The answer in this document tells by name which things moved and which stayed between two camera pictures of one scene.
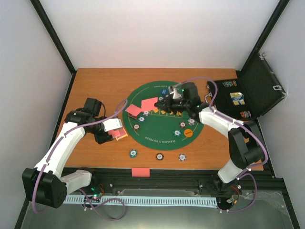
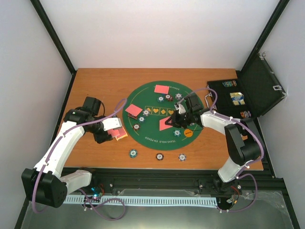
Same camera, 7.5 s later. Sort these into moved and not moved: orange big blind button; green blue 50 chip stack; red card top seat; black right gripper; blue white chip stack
Moved: black right gripper; red card top seat
Not moved: green blue 50 chip stack; orange big blind button; blue white chip stack
